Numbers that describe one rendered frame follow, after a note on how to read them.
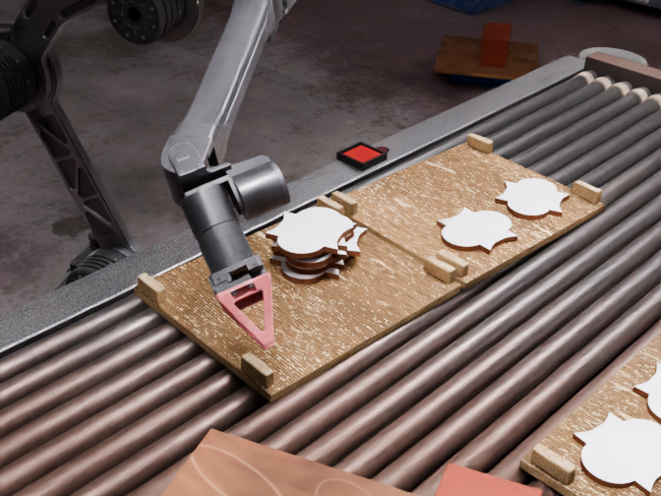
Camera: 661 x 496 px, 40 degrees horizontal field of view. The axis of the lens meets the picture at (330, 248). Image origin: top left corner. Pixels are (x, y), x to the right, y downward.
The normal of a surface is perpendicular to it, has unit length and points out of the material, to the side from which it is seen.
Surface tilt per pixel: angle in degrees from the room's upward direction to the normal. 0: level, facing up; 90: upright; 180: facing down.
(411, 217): 0
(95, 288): 0
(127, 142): 0
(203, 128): 19
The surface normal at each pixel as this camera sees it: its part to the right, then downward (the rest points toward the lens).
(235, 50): -0.04, -0.62
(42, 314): 0.02, -0.84
